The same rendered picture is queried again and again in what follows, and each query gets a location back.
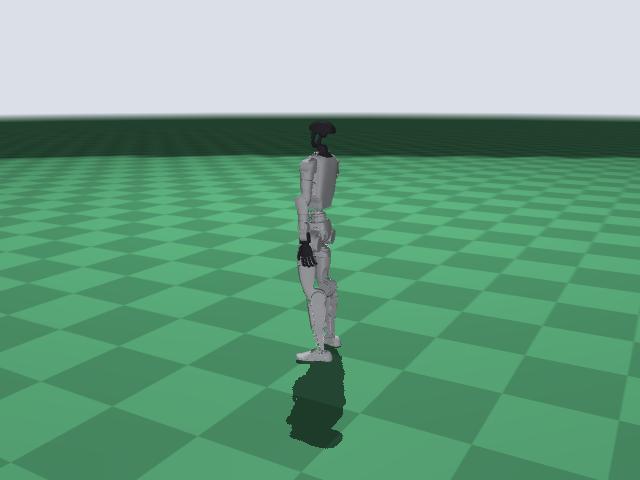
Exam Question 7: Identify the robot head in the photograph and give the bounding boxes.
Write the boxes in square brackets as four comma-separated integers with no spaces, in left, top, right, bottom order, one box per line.
[309,120,336,158]

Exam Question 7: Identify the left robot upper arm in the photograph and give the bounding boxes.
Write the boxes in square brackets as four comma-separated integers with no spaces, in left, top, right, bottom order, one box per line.
[295,158,317,206]

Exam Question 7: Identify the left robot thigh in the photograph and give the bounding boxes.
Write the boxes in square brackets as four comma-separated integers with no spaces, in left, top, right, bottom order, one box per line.
[297,230,327,303]

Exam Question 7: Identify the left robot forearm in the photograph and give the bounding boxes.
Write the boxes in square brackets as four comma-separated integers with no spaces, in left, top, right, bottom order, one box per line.
[295,196,310,241]

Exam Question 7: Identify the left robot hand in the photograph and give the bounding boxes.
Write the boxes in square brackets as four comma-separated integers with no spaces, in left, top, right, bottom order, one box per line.
[297,232,317,267]

